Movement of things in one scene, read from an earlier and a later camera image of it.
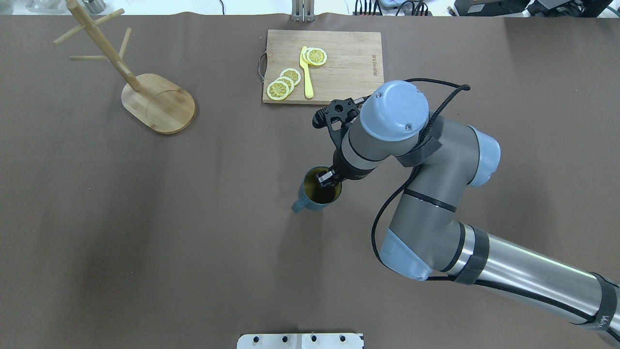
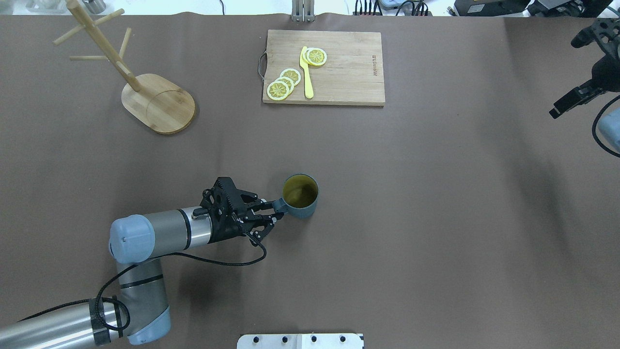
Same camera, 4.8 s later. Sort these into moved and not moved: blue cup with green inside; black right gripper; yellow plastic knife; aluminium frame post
Moved: blue cup with green inside; black right gripper
Not moved: aluminium frame post; yellow plastic knife
